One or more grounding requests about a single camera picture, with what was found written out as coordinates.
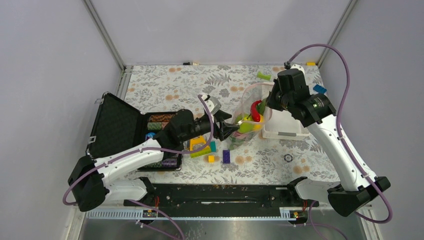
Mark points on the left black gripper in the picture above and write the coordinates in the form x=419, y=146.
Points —
x=224, y=129

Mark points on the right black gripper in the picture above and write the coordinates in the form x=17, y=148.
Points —
x=271, y=101

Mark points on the green apple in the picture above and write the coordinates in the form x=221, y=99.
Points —
x=246, y=126

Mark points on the clear pink-dotted zip bag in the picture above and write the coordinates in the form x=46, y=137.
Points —
x=257, y=91

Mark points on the red chili pepper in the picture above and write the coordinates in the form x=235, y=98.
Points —
x=255, y=115

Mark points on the long green cucumber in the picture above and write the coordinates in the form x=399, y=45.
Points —
x=237, y=139

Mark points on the yellow lemon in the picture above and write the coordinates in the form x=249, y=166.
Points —
x=259, y=124

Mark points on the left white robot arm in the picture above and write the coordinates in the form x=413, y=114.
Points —
x=95, y=181

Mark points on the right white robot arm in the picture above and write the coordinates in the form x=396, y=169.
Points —
x=358, y=184

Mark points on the teal small block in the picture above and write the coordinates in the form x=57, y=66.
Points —
x=213, y=146

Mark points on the yellow triangular toy block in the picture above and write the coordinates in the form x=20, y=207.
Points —
x=195, y=144

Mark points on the blue lego brick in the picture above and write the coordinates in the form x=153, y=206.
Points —
x=319, y=89

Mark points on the purple lego brick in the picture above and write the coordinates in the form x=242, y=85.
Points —
x=226, y=157

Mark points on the lime green block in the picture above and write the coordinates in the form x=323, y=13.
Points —
x=265, y=77

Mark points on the small yellow cube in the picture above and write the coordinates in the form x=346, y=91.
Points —
x=211, y=159

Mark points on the white plastic basket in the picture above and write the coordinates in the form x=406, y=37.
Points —
x=282, y=126

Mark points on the black and cream edge blocks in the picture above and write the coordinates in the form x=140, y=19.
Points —
x=190, y=63

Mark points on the poker chip on mat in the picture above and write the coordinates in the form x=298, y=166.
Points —
x=288, y=158

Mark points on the black poker chip case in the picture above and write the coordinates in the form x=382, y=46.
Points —
x=118, y=126

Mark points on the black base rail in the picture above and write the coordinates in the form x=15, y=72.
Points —
x=223, y=200

